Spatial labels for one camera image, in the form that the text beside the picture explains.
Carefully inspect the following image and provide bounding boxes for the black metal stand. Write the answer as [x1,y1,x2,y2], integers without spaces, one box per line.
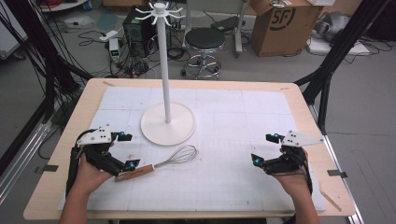
[293,0,391,135]
[0,0,95,125]

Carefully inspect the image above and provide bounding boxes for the white hook rack stand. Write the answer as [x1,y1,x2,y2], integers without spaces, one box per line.
[134,1,198,147]

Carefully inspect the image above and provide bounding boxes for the white power strip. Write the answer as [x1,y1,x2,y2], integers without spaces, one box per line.
[98,29,120,43]

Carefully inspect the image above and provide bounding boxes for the black floor cables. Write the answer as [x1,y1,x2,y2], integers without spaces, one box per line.
[77,29,191,79]

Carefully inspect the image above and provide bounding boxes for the white grid mat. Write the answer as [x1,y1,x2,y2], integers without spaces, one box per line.
[58,86,329,213]

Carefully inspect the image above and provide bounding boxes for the white device with green display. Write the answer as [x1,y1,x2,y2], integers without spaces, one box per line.
[108,37,122,63]

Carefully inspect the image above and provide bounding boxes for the aluminium rail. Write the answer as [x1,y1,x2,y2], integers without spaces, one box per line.
[307,103,366,224]
[0,121,51,204]

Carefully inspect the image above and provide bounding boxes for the white flat board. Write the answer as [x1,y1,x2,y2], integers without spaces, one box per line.
[305,36,372,57]

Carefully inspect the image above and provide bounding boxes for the brown cardboard box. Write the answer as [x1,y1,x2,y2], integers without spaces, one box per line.
[249,0,324,58]

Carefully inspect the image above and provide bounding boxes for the white metal post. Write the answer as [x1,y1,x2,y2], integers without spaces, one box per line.
[233,0,249,58]

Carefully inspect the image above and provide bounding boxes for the round white table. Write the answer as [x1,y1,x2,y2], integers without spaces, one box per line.
[37,0,91,13]

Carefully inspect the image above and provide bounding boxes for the black computer tower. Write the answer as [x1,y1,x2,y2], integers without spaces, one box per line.
[122,13,158,59]

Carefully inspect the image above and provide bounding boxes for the wire whisk with wooden handle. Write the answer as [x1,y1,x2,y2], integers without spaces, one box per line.
[114,145,200,183]

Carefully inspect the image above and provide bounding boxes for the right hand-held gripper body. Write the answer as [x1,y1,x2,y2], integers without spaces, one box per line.
[262,130,325,175]

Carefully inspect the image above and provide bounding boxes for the person's right hand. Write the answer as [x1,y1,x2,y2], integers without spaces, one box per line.
[273,148,313,196]

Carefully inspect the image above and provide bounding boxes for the grey plastic bag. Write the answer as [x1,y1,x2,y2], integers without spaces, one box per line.
[313,10,352,42]

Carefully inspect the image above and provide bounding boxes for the person's left hand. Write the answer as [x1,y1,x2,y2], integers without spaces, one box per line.
[76,153,114,191]

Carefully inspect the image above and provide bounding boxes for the black round stool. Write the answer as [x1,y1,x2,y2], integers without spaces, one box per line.
[179,27,226,81]

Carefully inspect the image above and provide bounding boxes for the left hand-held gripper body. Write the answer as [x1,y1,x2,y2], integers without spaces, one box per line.
[77,124,128,177]

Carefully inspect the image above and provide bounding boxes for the thin wooden stick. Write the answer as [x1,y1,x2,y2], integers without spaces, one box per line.
[319,189,343,213]

